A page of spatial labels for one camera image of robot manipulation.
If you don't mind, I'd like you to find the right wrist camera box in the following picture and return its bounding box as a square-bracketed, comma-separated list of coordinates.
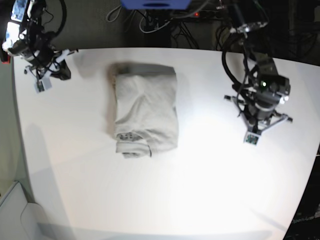
[34, 78, 52, 94]

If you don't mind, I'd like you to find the grey side cabinet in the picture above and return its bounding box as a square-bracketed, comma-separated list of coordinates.
[0, 182, 46, 240]

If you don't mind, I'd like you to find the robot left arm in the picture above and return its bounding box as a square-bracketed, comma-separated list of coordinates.
[218, 0, 293, 145]

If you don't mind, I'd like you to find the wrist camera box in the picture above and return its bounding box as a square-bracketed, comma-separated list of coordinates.
[34, 78, 52, 94]
[244, 132, 260, 146]

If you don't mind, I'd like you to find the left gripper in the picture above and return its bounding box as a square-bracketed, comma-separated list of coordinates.
[224, 95, 293, 137]

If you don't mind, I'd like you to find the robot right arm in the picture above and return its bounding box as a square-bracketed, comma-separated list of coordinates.
[0, 0, 72, 83]

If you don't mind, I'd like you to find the black power strip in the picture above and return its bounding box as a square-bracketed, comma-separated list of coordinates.
[190, 9, 221, 19]

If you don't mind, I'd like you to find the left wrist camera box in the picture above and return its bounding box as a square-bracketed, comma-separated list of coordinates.
[244, 132, 260, 146]

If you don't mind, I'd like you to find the blue box overhead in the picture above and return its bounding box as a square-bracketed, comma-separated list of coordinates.
[120, 0, 191, 10]

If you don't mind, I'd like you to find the light grey t-shirt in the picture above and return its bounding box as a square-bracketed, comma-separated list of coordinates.
[108, 62, 179, 158]

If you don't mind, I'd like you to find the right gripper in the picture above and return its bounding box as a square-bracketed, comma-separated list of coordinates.
[23, 49, 79, 81]

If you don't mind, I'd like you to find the white cable loop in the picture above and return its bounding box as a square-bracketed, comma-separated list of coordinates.
[138, 9, 173, 34]

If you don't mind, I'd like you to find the red and black clamp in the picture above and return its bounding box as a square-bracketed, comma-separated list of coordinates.
[0, 48, 11, 64]

